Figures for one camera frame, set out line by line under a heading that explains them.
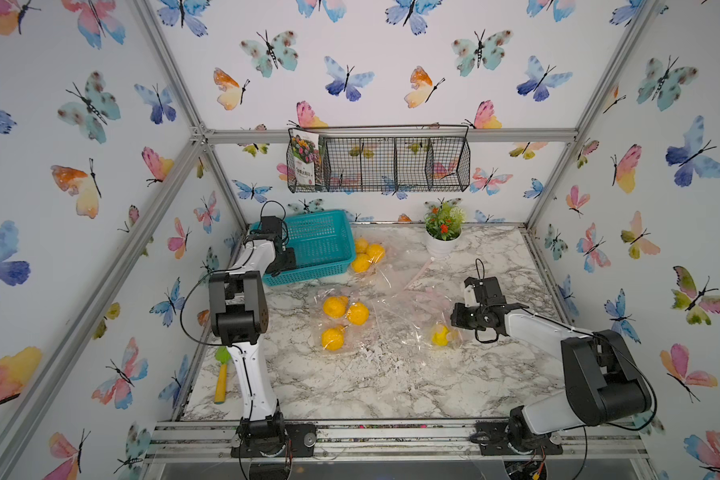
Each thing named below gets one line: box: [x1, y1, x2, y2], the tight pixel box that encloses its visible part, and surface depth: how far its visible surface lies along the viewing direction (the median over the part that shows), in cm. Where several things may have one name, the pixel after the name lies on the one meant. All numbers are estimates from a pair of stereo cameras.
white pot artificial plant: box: [424, 202, 466, 255], surface depth 103 cm
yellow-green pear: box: [431, 324, 450, 347], surface depth 88 cm
